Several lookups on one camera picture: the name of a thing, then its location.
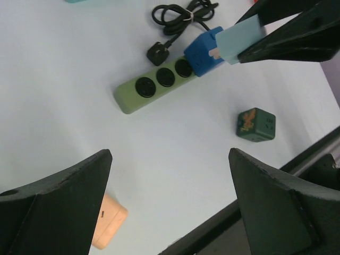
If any green power strip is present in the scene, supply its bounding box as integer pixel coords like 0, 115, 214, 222
114, 56, 197, 114

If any teal mountain-shaped power strip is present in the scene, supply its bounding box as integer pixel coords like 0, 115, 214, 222
65, 0, 86, 4

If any black coiled power cord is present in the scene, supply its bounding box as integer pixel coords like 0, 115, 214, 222
146, 0, 220, 67

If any light blue plug charger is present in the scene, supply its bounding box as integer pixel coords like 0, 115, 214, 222
209, 14, 266, 65

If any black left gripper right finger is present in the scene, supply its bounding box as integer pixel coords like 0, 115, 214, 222
228, 148, 339, 254

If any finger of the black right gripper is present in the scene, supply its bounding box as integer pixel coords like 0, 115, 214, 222
238, 0, 339, 63
236, 0, 319, 26

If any blue cube socket adapter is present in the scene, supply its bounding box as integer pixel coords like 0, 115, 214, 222
184, 27, 224, 77

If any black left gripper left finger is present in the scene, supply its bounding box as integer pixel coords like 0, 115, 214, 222
1, 149, 112, 254

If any dark green cube socket adapter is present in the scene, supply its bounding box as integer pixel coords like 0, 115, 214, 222
236, 107, 276, 142

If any beige cube socket adapter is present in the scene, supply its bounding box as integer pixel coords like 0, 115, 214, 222
91, 193, 128, 250

